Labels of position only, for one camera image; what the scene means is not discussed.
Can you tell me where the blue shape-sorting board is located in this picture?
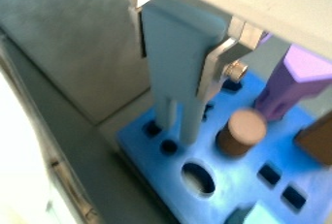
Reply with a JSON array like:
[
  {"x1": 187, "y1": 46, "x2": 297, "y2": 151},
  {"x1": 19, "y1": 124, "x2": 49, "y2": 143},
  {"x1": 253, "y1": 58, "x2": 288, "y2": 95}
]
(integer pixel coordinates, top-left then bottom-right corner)
[{"x1": 118, "y1": 73, "x2": 332, "y2": 224}]

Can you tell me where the brown cylinder peg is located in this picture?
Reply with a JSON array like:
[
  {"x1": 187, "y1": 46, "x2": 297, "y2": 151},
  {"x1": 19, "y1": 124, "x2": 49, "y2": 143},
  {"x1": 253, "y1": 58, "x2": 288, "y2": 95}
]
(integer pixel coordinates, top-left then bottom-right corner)
[{"x1": 215, "y1": 108, "x2": 268, "y2": 156}]

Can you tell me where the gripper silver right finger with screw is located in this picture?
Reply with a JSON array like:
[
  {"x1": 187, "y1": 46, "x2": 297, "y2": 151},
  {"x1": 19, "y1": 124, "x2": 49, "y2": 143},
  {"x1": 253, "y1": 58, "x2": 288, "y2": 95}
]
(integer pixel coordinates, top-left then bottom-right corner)
[{"x1": 195, "y1": 16, "x2": 265, "y2": 102}]

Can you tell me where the purple pentagon peg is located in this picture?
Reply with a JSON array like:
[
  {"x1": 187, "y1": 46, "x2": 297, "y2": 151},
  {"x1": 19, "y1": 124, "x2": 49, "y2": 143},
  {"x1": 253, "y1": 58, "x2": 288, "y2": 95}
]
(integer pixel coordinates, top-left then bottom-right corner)
[{"x1": 254, "y1": 45, "x2": 332, "y2": 121}]

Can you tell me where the light blue square-circle peg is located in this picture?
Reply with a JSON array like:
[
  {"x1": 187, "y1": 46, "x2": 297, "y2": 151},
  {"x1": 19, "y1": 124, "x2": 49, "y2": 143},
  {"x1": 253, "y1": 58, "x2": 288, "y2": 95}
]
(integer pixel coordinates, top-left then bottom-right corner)
[{"x1": 142, "y1": 0, "x2": 226, "y2": 144}]

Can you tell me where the brown rectangular block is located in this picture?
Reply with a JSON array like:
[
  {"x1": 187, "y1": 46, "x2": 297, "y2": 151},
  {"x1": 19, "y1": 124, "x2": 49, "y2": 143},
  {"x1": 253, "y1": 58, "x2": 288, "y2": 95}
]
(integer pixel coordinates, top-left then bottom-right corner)
[{"x1": 294, "y1": 111, "x2": 332, "y2": 166}]

